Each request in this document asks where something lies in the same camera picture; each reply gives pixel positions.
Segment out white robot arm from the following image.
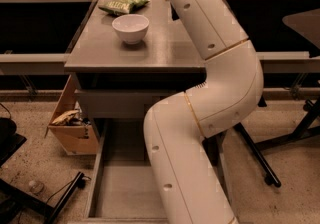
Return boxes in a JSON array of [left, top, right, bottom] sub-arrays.
[[144, 0, 263, 224]]

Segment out grey drawer cabinet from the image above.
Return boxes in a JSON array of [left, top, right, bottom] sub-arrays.
[[65, 0, 206, 135]]

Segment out closed grey middle drawer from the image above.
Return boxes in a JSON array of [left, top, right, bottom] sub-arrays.
[[75, 89, 176, 119]]

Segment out open grey bottom drawer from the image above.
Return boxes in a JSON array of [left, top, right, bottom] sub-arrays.
[[68, 119, 238, 224]]

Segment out white ceramic bowl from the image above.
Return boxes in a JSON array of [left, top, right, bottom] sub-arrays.
[[112, 14, 149, 45]]

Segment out wooden crate on floor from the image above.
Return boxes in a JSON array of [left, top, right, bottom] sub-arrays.
[[48, 77, 98, 155]]

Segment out green snack bag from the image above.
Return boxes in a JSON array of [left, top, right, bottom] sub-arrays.
[[98, 0, 150, 16]]

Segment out black stand leg right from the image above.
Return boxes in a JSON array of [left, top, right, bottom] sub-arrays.
[[232, 96, 320, 188]]

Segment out black stand leg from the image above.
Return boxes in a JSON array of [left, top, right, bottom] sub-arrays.
[[232, 96, 320, 188], [0, 133, 86, 224]]

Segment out clear plastic bottle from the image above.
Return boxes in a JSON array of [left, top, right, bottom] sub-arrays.
[[28, 180, 44, 195]]

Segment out black stand leg left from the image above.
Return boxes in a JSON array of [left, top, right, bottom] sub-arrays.
[[0, 133, 86, 224]]

